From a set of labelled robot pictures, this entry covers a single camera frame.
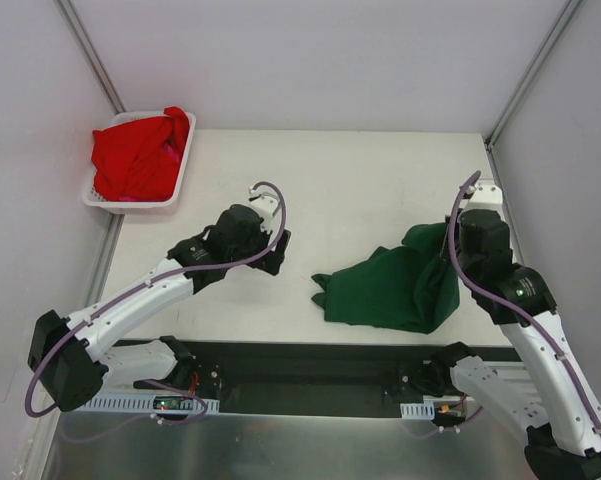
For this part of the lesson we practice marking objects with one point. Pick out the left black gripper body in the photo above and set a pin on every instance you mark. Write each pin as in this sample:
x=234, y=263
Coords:
x=276, y=252

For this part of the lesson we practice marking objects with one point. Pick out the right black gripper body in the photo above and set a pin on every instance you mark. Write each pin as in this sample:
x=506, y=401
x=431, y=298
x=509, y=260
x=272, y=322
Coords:
x=450, y=242

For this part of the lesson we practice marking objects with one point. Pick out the green t shirt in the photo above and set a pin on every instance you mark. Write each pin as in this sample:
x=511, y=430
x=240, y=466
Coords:
x=412, y=287

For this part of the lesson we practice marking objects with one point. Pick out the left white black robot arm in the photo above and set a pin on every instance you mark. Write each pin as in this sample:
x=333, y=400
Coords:
x=73, y=357

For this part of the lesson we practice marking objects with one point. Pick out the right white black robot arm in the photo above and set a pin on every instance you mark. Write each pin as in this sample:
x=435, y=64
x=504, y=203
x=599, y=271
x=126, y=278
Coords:
x=560, y=428

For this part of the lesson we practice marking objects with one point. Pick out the red t shirt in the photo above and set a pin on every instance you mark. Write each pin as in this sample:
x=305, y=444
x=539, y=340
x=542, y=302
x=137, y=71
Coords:
x=140, y=160

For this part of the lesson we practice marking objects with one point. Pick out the white plastic basket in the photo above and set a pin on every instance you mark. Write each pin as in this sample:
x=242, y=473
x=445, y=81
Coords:
x=91, y=198

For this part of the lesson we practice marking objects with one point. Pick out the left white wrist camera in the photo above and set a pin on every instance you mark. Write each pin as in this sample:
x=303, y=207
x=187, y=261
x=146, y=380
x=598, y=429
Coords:
x=266, y=206

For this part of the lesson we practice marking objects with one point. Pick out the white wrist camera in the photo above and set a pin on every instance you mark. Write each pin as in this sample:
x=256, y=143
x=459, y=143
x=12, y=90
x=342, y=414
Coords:
x=485, y=195
x=266, y=206

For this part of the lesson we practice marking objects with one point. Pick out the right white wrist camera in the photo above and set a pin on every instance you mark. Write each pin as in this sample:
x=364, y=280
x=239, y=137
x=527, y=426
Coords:
x=485, y=195

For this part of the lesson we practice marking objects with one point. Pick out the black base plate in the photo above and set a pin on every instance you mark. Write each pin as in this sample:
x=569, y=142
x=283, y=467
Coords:
x=358, y=381

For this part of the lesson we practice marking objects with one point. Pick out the aluminium rail beam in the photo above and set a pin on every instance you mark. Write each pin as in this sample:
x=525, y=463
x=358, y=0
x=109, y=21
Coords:
x=513, y=372

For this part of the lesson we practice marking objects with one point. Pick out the right slotted cable duct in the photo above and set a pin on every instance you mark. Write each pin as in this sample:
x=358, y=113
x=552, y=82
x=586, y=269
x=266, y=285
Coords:
x=424, y=411

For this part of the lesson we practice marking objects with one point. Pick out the slotted cable duct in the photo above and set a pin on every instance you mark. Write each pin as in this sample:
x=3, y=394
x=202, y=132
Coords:
x=149, y=403
x=424, y=411

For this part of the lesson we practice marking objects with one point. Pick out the left slotted cable duct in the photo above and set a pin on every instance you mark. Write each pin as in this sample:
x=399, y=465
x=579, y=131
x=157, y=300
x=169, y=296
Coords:
x=149, y=403

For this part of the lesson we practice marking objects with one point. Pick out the right aluminium frame post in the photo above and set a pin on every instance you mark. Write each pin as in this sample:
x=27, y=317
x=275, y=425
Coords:
x=549, y=43

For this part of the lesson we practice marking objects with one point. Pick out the aluminium frame post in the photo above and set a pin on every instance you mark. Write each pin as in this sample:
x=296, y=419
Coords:
x=76, y=27
x=549, y=43

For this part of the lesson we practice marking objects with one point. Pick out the left aluminium frame post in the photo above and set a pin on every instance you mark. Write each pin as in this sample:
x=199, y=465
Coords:
x=76, y=27

